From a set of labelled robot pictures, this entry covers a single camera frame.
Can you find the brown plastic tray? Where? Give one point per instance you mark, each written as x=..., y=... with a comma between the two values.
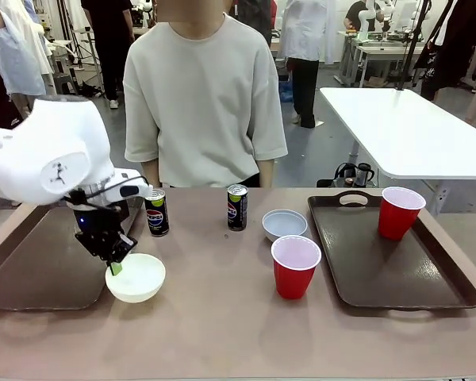
x=381, y=270
x=35, y=258

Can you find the bystander in black clothes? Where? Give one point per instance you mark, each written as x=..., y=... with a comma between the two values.
x=111, y=43

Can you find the person's left forearm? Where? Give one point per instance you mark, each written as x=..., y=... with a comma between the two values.
x=266, y=174

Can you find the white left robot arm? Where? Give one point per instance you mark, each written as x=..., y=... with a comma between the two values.
x=43, y=147

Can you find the black bag with flask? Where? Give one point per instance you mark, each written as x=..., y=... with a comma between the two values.
x=355, y=174

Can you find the person in beige t-shirt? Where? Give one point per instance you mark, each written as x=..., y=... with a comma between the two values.
x=202, y=99

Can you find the white folding table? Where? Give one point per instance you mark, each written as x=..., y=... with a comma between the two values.
x=404, y=127

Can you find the hanging black printed garment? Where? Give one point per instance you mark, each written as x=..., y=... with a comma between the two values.
x=456, y=43

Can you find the red plastic cup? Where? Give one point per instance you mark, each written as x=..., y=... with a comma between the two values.
x=398, y=218
x=294, y=274

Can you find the person's right forearm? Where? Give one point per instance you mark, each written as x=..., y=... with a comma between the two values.
x=150, y=174

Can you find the hanging light blue shirt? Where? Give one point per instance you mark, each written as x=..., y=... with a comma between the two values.
x=12, y=51

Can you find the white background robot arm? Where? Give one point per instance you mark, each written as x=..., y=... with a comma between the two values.
x=367, y=20

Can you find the grey plastic stool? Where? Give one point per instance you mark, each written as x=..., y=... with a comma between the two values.
x=65, y=81

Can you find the white bowl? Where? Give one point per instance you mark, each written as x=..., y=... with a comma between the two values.
x=139, y=279

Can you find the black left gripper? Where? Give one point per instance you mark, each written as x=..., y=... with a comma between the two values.
x=97, y=228

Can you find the black Pepsi can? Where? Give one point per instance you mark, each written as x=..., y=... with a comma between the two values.
x=157, y=214
x=238, y=208

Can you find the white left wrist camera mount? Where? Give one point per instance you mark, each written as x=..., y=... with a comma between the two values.
x=133, y=180

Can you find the black vertical pole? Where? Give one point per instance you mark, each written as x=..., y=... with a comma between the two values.
x=408, y=43

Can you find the bystander in white coat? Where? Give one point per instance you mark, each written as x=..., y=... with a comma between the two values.
x=307, y=47

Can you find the grey-blue bowl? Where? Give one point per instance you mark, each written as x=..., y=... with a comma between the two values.
x=284, y=227

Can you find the grey background workbench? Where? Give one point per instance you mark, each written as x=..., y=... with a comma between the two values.
x=381, y=51

